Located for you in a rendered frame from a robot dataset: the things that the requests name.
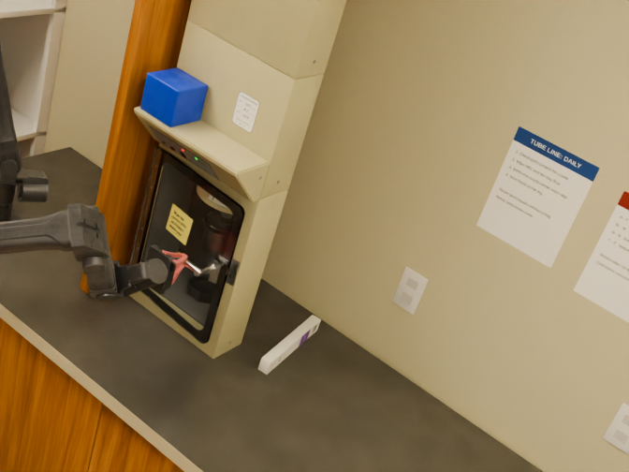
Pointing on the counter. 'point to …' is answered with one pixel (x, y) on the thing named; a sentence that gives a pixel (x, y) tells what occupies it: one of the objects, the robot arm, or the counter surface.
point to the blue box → (173, 96)
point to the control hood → (215, 154)
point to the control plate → (184, 153)
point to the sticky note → (179, 224)
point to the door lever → (198, 268)
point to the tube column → (275, 30)
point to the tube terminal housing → (233, 329)
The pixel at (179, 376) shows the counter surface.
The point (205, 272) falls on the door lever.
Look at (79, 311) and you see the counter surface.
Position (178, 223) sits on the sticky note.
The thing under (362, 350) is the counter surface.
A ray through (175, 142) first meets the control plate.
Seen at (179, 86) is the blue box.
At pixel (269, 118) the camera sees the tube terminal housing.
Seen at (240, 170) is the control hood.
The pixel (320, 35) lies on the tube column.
